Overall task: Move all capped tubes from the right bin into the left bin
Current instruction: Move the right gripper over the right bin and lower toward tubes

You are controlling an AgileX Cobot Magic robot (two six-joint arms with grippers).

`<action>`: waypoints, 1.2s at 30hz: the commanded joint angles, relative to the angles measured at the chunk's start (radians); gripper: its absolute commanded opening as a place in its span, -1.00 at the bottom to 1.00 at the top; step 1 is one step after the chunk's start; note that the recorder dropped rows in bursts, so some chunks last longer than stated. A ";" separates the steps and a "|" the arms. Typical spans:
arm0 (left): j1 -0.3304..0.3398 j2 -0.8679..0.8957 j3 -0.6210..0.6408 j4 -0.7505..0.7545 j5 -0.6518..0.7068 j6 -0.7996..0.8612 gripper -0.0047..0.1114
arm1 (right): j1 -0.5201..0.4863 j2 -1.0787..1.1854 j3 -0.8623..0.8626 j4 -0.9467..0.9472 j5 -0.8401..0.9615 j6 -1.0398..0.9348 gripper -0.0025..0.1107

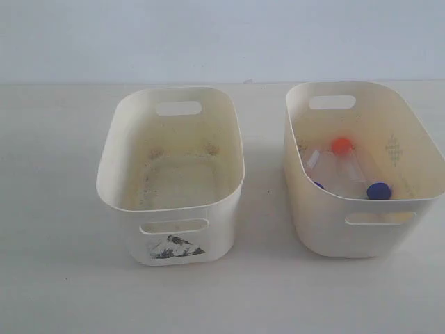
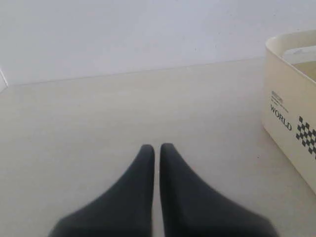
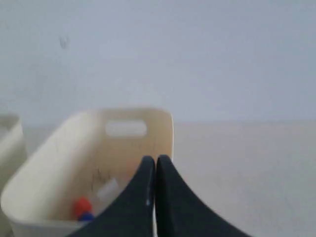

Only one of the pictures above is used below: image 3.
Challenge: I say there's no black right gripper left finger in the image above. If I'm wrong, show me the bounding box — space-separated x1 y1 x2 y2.
70 156 155 237

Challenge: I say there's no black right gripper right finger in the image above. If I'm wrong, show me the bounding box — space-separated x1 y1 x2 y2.
155 155 249 237

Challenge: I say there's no blue-capped tube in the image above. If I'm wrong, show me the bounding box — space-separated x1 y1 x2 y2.
77 212 95 222

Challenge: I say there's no orange-capped clear tube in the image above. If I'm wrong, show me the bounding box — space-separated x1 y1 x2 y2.
73 178 121 219

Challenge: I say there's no cream plastic bin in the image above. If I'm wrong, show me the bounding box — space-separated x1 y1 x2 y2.
0 108 174 237
0 114 27 175

